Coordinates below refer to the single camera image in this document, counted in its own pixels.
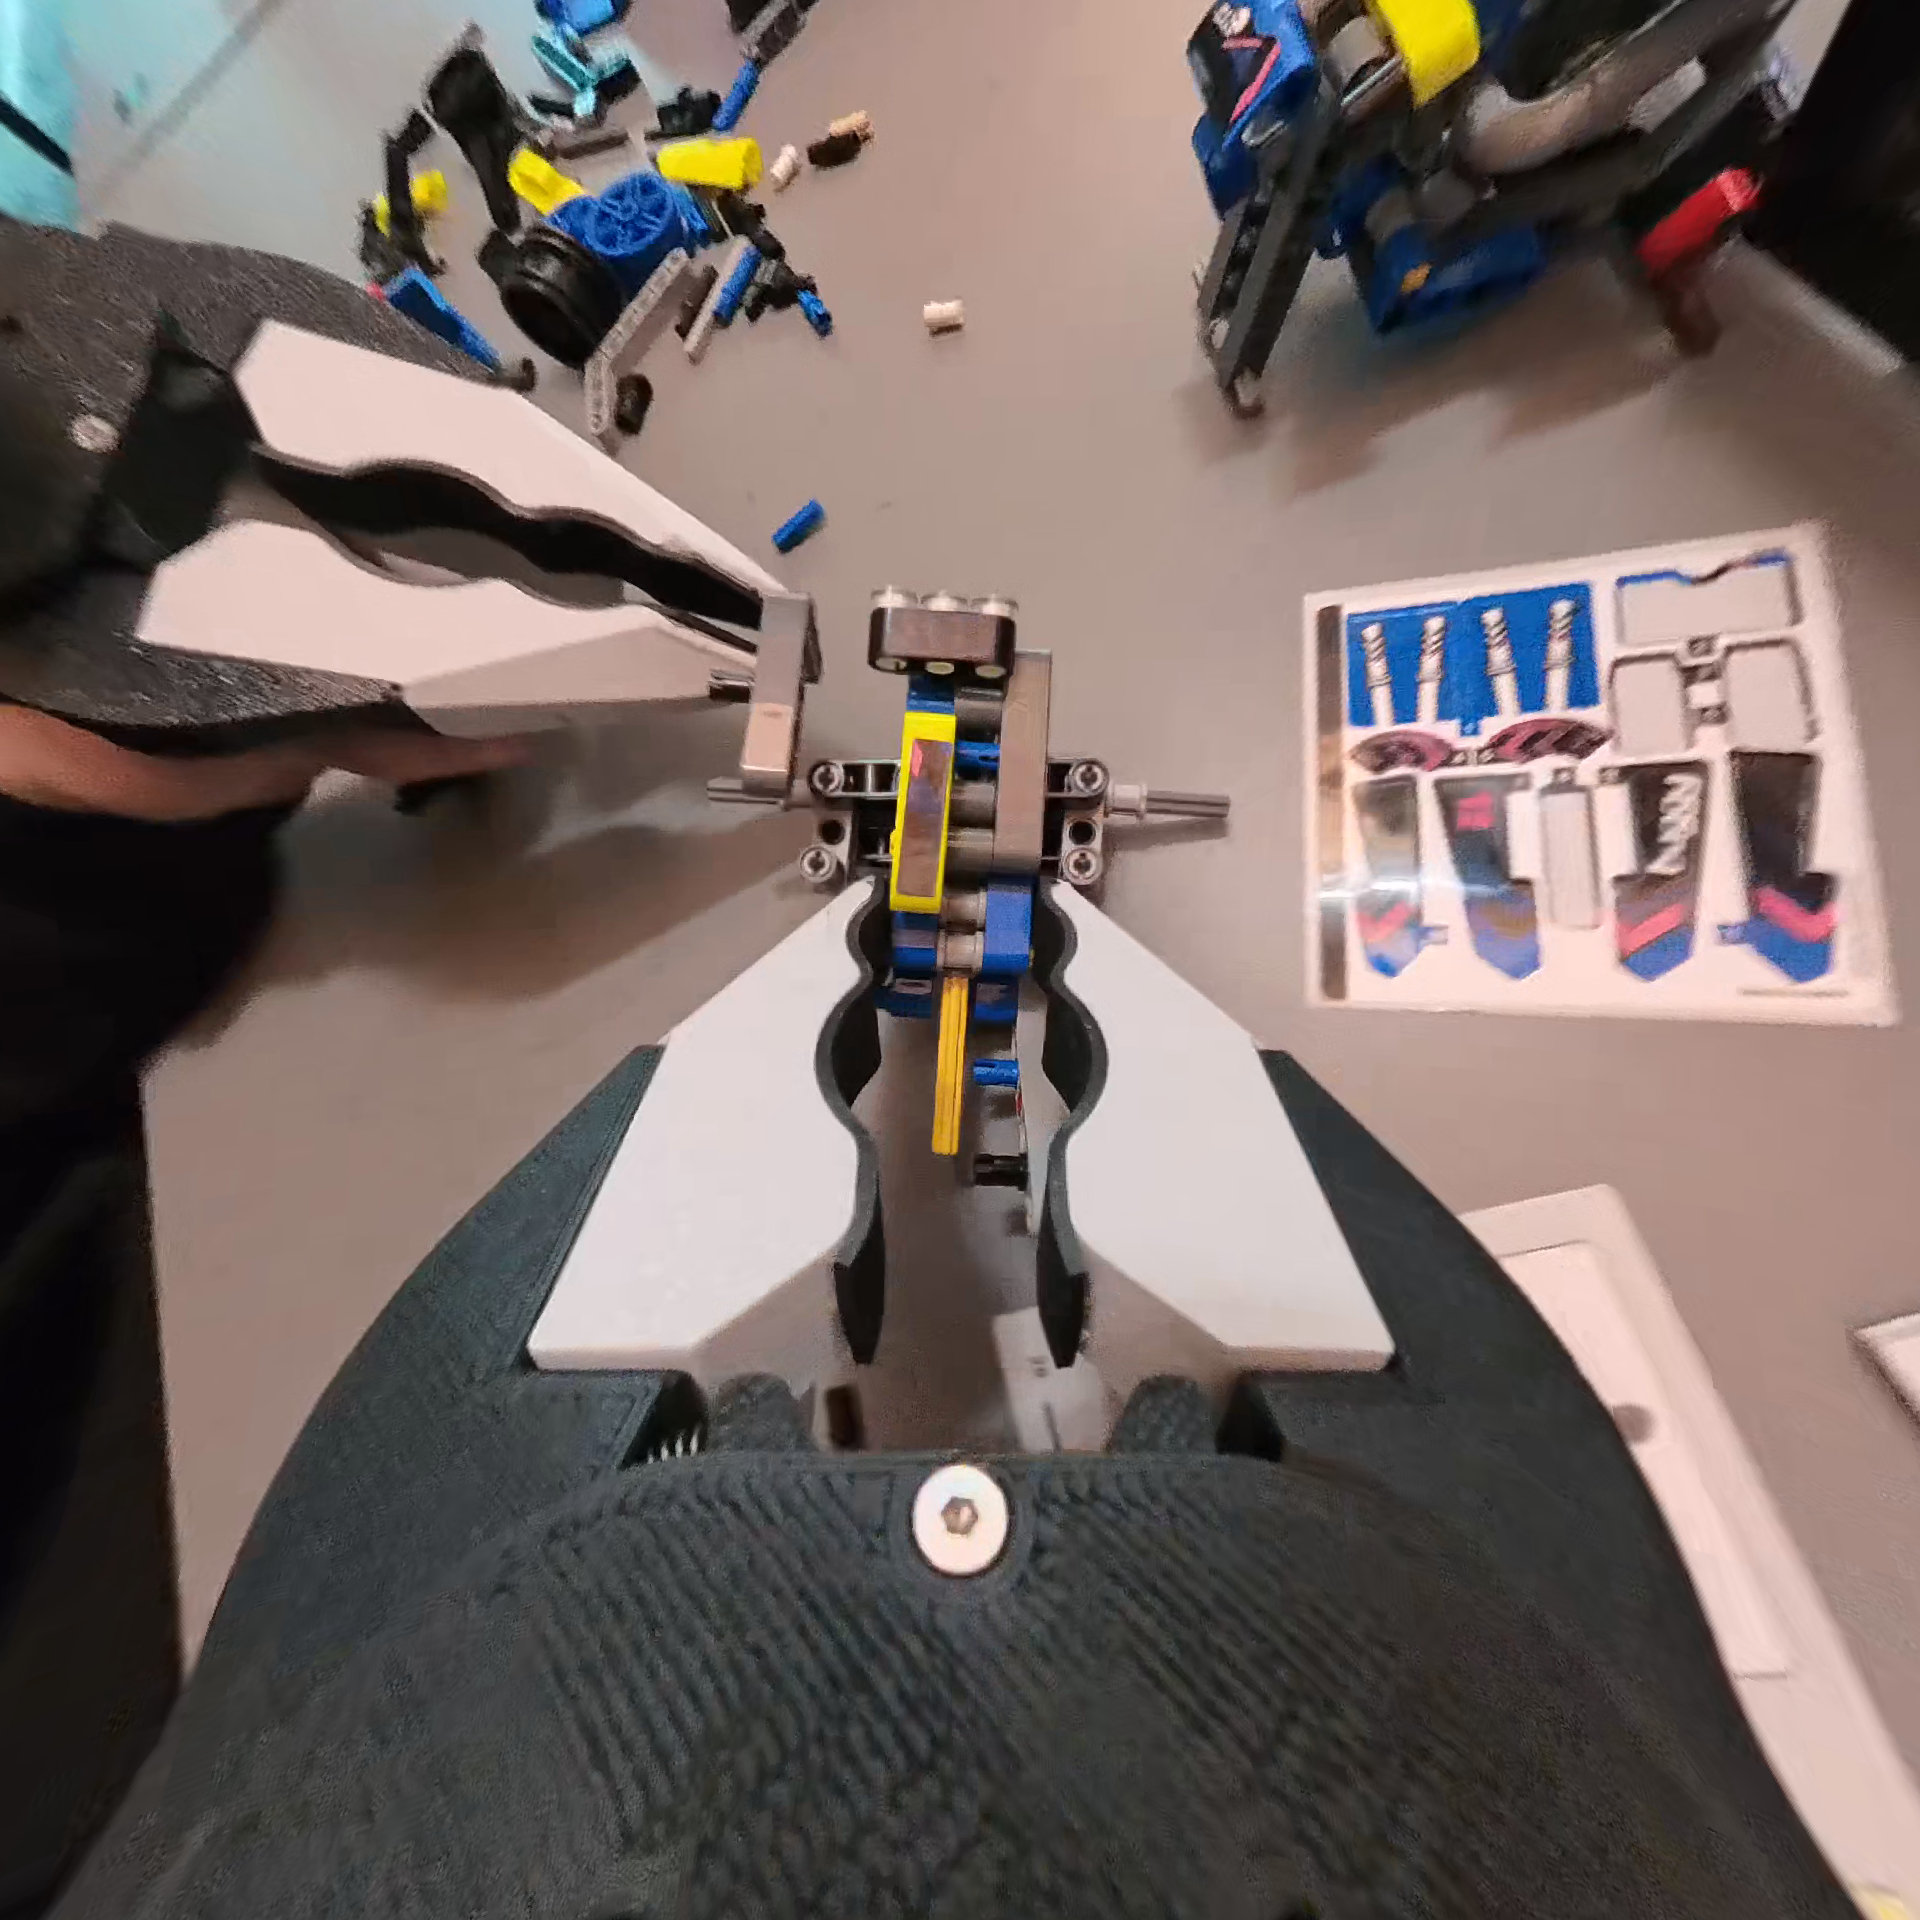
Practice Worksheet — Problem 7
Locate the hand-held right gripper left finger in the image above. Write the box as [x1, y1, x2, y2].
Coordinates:
[528, 878, 890, 1375]

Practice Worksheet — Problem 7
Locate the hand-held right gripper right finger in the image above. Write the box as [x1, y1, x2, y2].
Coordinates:
[990, 883, 1399, 1453]

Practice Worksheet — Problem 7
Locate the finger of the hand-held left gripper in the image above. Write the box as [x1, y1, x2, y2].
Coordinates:
[229, 319, 793, 629]
[132, 523, 770, 740]

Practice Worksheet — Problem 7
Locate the grey toy brick beam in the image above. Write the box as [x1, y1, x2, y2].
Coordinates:
[708, 590, 827, 815]

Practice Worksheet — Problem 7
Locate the small blue yellow toy brick model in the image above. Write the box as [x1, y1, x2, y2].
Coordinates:
[807, 584, 1237, 1190]

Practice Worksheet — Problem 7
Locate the person's left hand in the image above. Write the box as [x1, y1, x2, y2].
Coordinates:
[0, 702, 530, 825]

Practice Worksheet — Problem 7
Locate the teal object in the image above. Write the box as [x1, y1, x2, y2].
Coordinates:
[0, 0, 97, 230]

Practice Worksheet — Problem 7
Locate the heap of toy bricks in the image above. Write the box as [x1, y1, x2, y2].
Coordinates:
[352, 0, 890, 457]

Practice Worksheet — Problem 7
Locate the sticker sheet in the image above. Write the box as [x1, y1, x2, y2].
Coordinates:
[1301, 521, 1903, 1033]

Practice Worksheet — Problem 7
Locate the white instruction booklet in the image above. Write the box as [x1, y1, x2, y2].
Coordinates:
[1458, 1183, 1920, 1915]

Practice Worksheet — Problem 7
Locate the person's dark clothing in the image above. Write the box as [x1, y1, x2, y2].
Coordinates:
[0, 792, 301, 1920]

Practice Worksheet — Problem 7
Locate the white paper sheet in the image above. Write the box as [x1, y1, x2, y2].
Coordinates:
[1849, 1309, 1920, 1425]

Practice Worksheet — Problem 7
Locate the large blue toy brick model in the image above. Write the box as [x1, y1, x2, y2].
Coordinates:
[1184, 0, 1811, 420]

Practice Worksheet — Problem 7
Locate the dark object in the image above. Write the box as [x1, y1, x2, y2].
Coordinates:
[1747, 0, 1920, 367]

